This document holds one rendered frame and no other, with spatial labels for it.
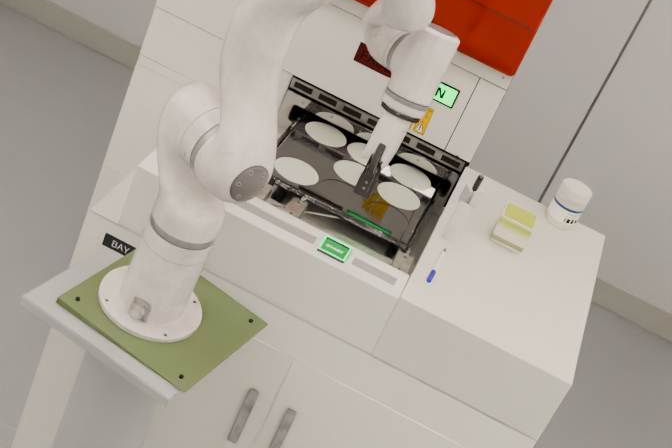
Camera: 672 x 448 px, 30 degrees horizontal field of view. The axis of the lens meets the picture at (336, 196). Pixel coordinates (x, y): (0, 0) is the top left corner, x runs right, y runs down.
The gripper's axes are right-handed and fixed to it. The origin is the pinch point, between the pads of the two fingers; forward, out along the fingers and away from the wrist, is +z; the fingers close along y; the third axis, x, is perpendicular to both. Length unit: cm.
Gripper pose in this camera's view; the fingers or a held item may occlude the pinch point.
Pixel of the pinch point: (365, 185)
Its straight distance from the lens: 228.8
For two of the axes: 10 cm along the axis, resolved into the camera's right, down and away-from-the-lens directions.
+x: 8.9, 4.5, -0.9
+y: -2.1, 2.4, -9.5
